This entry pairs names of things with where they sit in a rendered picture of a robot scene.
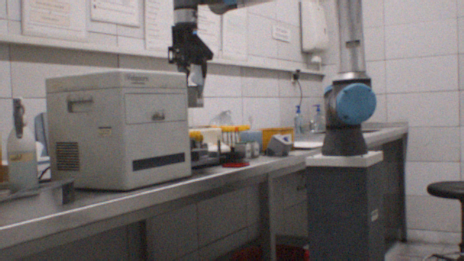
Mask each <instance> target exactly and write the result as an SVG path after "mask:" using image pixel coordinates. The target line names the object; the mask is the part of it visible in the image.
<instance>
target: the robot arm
mask: <svg viewBox="0 0 464 261"><path fill-rule="evenodd" d="M269 1H275V0H173V23H174V26H171V29H172V44H173V45H172V46H169V47H168V61H169V64H172V65H174V61H175V65H177V66H178V72H179V73H185V74H186V83H187V86H188V85H189V81H188V79H189V76H190V70H189V69H188V68H187V67H190V66H191V65H194V74H193V75H192V76H191V81H192V82H193V83H195V84H197V85H198V94H199V96H201V95H202V92H203V89H204V84H205V78H206V76H207V61H212V58H213V55H214V54H213V52H212V51H211V50H210V49H209V48H208V46H207V45H206V44H205V43H204V42H203V41H202V39H201V38H200V37H198V35H197V34H193V32H194V31H198V24H199V19H198V5H207V6H208V8H209V9H210V11H211V12H213V13H215V14H217V15H224V14H225V13H226V12H228V11H231V10H234V9H240V8H243V7H249V6H252V5H256V4H261V3H265V2H269ZM333 18H334V34H335V43H336V66H337V75H336V77H335V78H334V79H333V80H332V83H333V84H330V85H328V86H326V87H325V90H324V99H325V113H326V135H325V138H324V142H323V148H322V156H324V157H353V156H361V155H366V154H368V145H367V143H366V141H365V137H364V135H363V132H362V125H361V123H362V122H365V121H366V120H368V119H369V118H370V117H371V116H372V115H373V113H374V112H375V110H376V104H377V101H376V95H375V94H374V92H373V90H372V83H371V77H370V76H369V75H368V74H367V73H366V69H365V35H364V18H363V0H333ZM170 51H171V52H172V53H173V57H172V60H170Z"/></svg>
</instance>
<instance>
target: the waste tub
mask: <svg viewBox="0 0 464 261"><path fill-rule="evenodd" d="M253 131H262V152H264V151H265V150H267V146H268V144H269V143H270V140H271V138H272V136H273V135H278V134H281V135H282V136H284V137H285V136H286V137H287V138H288V139H289V140H290V141H293V142H294V128H261V129H254V130H253ZM292 151H294V143H293V145H292V147H291V150H290V152H292Z"/></svg>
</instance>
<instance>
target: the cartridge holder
mask: <svg viewBox="0 0 464 261"><path fill-rule="evenodd" d="M225 157H229V160H230V162H233V163H245V162H250V158H246V157H245V152H229V153H225Z"/></svg>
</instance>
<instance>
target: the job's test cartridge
mask: <svg viewBox="0 0 464 261"><path fill-rule="evenodd" d="M187 95H188V108H204V96H203V92H202V95H201V96H199V94H198V87H187Z"/></svg>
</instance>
